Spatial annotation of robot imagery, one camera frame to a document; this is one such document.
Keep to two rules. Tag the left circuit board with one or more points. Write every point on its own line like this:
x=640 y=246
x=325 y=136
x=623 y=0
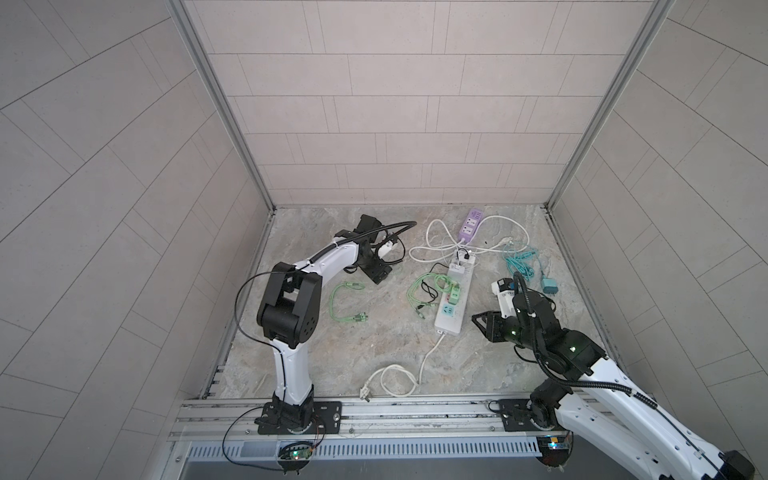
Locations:
x=297 y=451

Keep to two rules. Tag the aluminium mounting rail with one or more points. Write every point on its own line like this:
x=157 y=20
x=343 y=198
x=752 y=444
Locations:
x=380 y=429

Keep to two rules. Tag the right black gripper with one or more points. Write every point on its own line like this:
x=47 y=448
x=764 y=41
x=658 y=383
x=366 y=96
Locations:
x=489 y=325

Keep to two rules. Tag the white multicolour power strip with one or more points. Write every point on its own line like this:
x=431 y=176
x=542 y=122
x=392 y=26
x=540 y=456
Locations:
x=451 y=309

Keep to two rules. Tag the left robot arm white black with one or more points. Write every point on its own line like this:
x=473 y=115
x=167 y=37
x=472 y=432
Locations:
x=289 y=312

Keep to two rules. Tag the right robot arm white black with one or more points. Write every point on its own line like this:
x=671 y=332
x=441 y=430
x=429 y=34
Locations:
x=586 y=393

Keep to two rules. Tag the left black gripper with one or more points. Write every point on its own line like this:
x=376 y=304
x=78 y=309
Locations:
x=378 y=271

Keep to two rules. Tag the teal charger plug right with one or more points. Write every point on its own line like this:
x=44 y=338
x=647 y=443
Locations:
x=549 y=286

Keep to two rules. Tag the right circuit board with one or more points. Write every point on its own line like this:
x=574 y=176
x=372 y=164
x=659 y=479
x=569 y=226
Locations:
x=555 y=450

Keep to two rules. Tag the white charger with black cable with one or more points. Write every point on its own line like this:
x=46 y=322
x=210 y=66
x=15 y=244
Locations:
x=465 y=258

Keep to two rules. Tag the circuit board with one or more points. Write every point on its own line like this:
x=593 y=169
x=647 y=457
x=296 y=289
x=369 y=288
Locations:
x=297 y=451
x=555 y=450

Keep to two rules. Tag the green charger plug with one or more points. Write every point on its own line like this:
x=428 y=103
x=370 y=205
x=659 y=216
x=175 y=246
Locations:
x=455 y=294

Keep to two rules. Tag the purple power strip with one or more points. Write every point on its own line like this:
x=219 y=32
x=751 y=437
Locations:
x=469 y=227

